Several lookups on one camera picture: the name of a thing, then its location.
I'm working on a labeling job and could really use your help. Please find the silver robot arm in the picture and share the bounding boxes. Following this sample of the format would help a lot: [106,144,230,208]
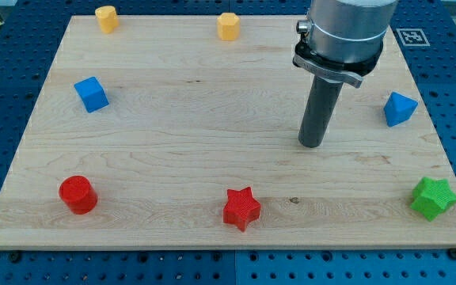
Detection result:
[293,0,397,88]

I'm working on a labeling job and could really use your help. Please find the red star block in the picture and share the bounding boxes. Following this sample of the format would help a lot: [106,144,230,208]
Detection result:
[222,187,261,232]

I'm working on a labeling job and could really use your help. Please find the green star block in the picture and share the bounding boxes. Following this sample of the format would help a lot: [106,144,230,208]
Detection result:
[410,177,456,222]

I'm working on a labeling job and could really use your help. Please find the wooden board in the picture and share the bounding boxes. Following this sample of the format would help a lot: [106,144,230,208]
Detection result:
[0,16,456,251]

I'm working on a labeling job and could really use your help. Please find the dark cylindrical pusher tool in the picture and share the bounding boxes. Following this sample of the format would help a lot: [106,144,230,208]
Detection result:
[298,76,343,148]

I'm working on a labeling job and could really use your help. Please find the yellow hexagon block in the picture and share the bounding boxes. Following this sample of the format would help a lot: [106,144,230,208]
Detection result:
[216,13,240,41]

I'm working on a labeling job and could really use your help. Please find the blue cube block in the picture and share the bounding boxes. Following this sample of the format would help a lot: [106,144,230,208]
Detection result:
[74,77,109,113]

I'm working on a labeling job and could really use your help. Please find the red cylinder block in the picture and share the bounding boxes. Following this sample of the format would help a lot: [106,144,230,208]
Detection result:
[59,175,98,215]

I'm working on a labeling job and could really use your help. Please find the yellow heart block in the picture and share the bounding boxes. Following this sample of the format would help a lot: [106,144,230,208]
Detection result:
[95,6,120,34]

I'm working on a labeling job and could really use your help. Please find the blue triangular block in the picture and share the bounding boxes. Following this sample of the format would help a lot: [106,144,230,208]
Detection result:
[383,92,418,127]

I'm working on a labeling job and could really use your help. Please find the white fiducial marker tag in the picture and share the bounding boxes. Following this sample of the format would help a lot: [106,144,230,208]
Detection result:
[396,28,430,47]

